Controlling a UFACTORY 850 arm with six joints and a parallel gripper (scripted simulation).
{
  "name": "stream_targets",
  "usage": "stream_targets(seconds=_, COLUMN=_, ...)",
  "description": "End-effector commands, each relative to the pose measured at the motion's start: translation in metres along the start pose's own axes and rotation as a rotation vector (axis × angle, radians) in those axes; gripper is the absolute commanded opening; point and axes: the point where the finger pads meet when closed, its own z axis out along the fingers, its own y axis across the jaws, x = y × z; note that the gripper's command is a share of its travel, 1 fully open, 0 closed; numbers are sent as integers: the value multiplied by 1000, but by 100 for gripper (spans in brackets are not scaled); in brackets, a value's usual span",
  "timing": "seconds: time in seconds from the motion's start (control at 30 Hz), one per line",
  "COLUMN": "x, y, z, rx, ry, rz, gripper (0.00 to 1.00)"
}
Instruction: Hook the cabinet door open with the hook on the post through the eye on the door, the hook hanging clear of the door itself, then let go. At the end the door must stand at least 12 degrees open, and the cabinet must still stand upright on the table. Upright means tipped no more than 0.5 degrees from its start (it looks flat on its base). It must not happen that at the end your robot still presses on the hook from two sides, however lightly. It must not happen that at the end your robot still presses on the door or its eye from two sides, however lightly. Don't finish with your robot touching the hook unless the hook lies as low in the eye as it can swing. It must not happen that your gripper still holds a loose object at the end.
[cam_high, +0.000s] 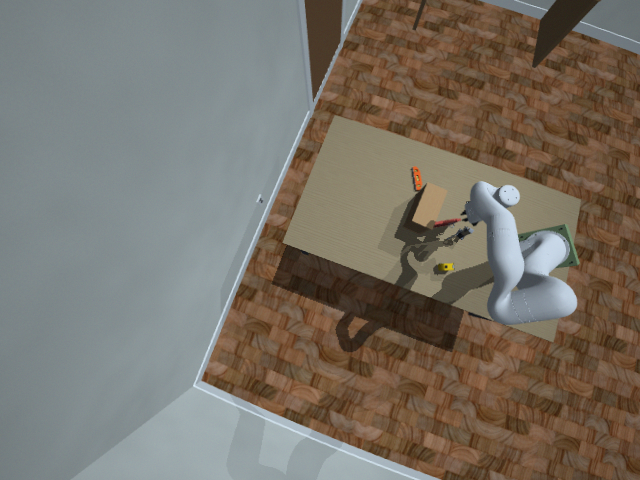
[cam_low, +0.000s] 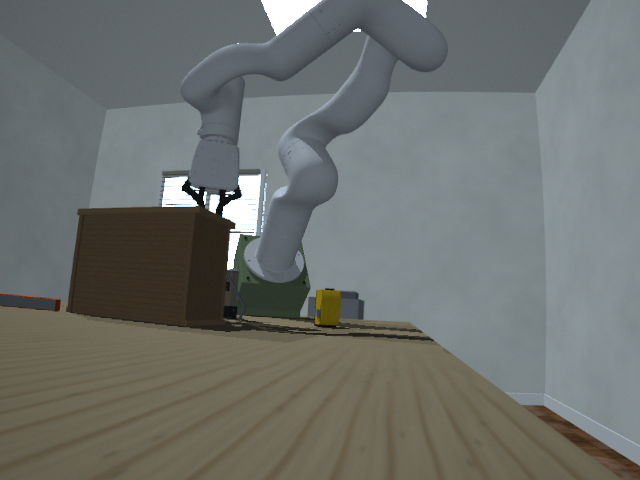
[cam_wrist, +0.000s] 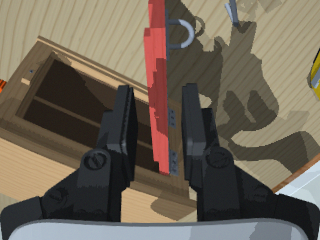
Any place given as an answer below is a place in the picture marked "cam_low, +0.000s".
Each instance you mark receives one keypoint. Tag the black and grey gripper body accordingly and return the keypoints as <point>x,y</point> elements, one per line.
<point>216,165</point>

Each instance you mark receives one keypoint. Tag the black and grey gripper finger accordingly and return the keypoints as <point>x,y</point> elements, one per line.
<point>198,197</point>
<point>225,200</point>

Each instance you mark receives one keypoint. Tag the dark brown wooden cabinet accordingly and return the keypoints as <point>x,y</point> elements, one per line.
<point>156,264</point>

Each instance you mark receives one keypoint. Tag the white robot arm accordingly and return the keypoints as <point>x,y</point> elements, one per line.
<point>312,174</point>

